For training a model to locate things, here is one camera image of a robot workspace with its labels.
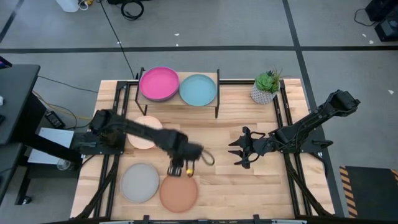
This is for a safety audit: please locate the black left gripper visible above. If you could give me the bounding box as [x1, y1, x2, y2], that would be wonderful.
[164, 136, 205, 178]

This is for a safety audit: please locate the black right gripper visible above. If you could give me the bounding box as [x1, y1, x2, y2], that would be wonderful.
[228, 126, 276, 170]

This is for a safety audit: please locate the terracotta orange plate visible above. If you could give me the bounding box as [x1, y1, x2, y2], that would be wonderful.
[159, 174, 199, 214]

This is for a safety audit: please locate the light grey plate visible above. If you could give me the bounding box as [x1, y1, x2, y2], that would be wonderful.
[119, 162, 160, 204]

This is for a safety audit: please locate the pale peach plate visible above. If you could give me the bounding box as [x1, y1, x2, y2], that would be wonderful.
[126, 115, 164, 151]

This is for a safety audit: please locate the large blue bowl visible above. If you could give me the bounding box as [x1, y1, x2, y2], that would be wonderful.
[179, 73, 218, 107]

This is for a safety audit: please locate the purple plate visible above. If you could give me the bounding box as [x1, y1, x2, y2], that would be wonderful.
[139, 67, 181, 103]

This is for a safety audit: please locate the pink plate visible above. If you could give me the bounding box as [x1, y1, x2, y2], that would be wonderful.
[139, 66, 180, 101]

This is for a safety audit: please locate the wooden shelf with black legs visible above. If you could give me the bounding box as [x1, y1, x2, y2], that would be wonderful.
[135, 66, 221, 119]

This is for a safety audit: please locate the succulent in white patterned pot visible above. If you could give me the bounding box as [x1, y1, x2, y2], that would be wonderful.
[250, 65, 292, 105]

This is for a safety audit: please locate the clear glass jar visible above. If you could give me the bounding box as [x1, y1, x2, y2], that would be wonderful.
[57, 158, 73, 171]

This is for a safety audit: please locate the white flat board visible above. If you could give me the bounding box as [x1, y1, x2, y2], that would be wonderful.
[27, 126, 75, 165]

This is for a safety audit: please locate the black power adapter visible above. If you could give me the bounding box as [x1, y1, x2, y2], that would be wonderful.
[44, 110, 67, 129]

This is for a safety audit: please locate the black mat with hazard stripes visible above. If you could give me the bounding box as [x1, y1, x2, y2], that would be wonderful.
[338, 166, 398, 218]

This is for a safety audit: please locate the black desk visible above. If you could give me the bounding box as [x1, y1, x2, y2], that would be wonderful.
[0, 63, 81, 206]

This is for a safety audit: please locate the black equipment case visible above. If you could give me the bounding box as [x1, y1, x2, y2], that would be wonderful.
[365, 0, 398, 22]
[374, 17, 398, 42]

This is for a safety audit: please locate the white container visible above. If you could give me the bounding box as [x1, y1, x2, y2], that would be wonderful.
[55, 0, 80, 12]

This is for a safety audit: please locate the dark device with colourful screen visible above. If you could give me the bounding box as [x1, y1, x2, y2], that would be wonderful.
[0, 55, 12, 70]

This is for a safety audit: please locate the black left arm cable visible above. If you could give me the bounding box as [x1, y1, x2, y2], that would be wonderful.
[200, 149, 216, 167]

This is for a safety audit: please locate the black aluminium table frame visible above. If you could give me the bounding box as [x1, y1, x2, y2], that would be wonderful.
[74, 79, 335, 224]

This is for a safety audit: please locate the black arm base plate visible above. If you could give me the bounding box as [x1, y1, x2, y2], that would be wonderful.
[278, 126, 333, 154]
[70, 132, 126, 156]

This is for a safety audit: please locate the coiled black cable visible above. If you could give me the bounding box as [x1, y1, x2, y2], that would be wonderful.
[120, 0, 145, 21]

